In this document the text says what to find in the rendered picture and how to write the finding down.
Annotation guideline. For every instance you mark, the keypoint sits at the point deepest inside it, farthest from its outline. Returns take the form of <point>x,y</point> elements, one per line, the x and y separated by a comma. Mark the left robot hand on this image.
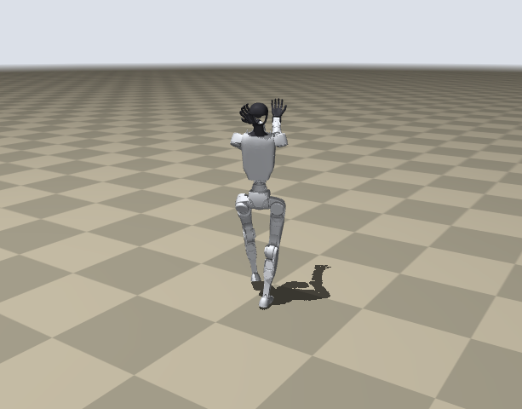
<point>247,117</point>

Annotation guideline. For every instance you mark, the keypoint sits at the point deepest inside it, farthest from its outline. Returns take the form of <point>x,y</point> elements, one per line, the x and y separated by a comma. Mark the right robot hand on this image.
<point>277,112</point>

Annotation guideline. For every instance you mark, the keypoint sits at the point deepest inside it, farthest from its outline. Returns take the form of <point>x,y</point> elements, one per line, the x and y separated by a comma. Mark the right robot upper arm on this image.
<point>280,140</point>

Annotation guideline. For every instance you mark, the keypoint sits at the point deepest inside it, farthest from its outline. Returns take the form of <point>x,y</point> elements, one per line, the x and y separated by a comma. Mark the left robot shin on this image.
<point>251,252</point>

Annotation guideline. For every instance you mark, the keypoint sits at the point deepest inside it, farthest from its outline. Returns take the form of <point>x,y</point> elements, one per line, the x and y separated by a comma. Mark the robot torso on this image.
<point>258,153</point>

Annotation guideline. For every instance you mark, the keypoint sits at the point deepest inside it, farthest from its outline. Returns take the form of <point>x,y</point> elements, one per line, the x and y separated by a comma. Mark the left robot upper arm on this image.
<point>236,140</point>

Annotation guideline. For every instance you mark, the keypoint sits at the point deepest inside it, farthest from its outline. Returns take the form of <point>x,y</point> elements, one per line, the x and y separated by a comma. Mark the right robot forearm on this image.
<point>276,126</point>

